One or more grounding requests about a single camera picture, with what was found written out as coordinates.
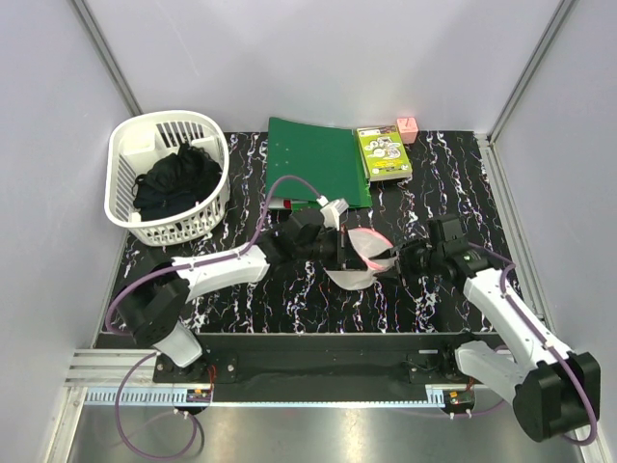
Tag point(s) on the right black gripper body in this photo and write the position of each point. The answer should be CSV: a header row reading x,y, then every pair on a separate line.
x,y
417,260

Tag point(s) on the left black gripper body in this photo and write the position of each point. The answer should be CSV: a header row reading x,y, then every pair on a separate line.
x,y
331,248

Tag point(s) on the white mesh laundry bag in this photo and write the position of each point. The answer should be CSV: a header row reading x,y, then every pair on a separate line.
x,y
360,255

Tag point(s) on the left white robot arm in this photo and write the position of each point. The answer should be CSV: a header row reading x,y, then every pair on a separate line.
x,y
150,305

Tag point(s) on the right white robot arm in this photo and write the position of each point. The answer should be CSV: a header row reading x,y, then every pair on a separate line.
x,y
552,390

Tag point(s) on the white plastic laundry basket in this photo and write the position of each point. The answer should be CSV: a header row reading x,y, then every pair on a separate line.
x,y
135,146

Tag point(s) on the black marbled table mat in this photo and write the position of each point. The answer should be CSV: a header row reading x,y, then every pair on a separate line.
x,y
448,177

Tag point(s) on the green folder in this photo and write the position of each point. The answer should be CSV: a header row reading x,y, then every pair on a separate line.
x,y
326,157

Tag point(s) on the green book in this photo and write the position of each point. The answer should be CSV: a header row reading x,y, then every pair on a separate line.
x,y
383,153

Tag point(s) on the pink small box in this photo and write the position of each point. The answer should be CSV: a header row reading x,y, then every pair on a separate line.
x,y
408,129

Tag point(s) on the black clothes in basket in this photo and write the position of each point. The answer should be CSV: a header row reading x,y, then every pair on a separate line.
x,y
176,183

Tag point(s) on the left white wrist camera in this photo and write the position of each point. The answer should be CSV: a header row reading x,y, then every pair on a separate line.
x,y
331,211

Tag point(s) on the black mounting base plate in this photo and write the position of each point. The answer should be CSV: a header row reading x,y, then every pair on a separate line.
x,y
322,369

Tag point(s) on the white cable duct rail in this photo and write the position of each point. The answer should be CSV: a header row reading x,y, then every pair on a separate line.
x,y
136,396

